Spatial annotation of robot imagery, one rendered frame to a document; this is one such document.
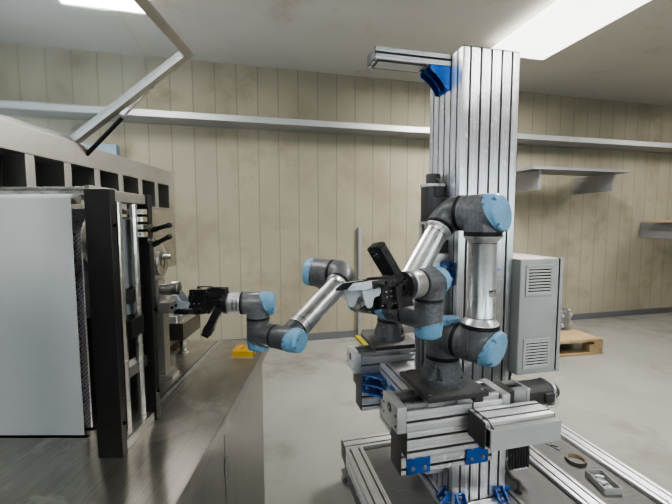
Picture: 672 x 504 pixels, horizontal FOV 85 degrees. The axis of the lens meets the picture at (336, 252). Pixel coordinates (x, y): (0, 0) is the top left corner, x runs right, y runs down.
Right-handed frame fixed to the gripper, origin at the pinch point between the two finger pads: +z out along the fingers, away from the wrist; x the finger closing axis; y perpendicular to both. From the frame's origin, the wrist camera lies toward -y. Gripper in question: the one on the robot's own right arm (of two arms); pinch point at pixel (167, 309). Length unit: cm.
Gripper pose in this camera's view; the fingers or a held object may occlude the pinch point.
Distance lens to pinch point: 134.3
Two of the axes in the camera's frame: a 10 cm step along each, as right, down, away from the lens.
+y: 0.0, -10.0, -0.8
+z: -10.0, 0.0, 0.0
